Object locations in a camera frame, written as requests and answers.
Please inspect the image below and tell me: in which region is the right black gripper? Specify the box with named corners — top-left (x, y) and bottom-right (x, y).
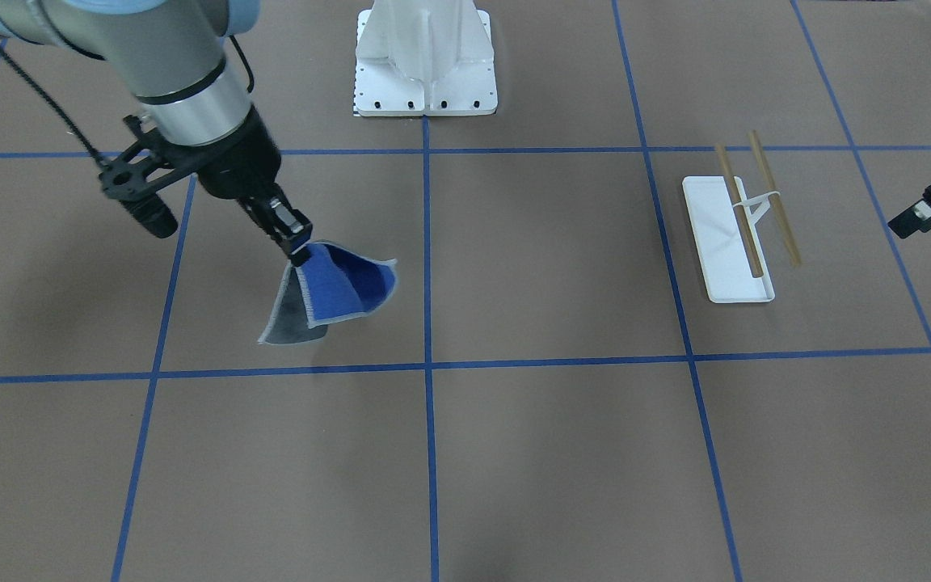
top-left (196, 104), bottom-right (313, 268)

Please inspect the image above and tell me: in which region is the blue grey towel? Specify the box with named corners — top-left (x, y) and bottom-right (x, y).
top-left (258, 242), bottom-right (398, 346)

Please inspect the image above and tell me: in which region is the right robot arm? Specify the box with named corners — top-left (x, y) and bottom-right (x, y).
top-left (0, 1), bottom-right (313, 265)

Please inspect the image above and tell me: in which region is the outer wooden rack bar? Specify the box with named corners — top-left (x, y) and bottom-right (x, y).
top-left (748, 129), bottom-right (804, 268)

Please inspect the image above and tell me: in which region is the white towel rack tray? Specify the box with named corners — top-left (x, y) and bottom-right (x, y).
top-left (682, 175), bottom-right (776, 303)

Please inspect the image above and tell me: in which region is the brown paper table cover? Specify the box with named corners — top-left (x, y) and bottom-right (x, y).
top-left (0, 1), bottom-right (931, 581)

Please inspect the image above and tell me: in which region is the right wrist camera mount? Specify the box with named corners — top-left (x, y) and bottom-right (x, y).
top-left (99, 115), bottom-right (193, 239)

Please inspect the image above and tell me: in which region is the white camera mast base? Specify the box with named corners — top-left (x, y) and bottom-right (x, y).
top-left (352, 1), bottom-right (499, 117)

